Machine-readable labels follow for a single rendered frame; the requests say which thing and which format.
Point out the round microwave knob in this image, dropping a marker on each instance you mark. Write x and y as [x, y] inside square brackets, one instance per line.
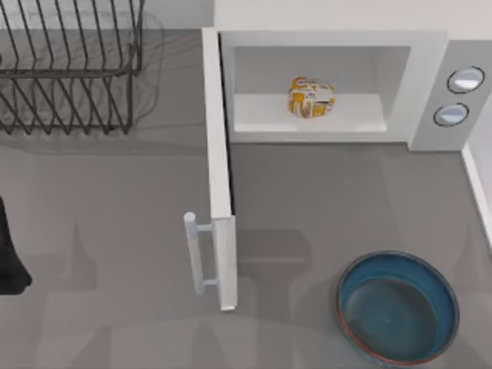
[451, 114]
[465, 79]

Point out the blue bowl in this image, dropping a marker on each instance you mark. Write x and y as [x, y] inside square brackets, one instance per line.
[397, 307]

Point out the white microwave door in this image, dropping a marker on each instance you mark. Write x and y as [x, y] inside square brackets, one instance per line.
[220, 173]

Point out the yellow and white packet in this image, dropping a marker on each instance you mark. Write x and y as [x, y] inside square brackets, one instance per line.
[311, 97]

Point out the pale microwave oven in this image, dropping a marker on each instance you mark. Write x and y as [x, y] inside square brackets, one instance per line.
[430, 96]

